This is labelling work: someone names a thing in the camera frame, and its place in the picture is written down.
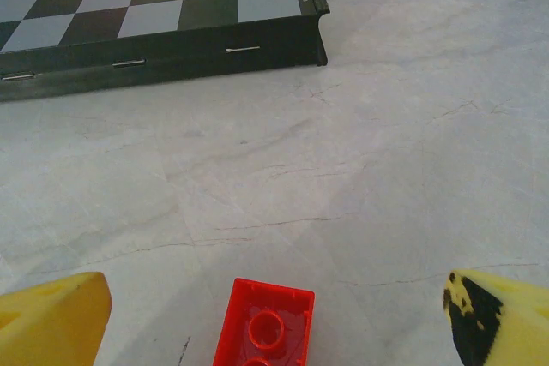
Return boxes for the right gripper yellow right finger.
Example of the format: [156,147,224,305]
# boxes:
[443,269,549,366]

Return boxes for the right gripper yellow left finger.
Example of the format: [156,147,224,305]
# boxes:
[0,271,114,366]

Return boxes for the red rectangular toy brick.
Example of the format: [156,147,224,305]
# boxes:
[212,277,317,366]

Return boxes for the black and white chessboard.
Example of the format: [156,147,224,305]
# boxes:
[0,0,331,104]

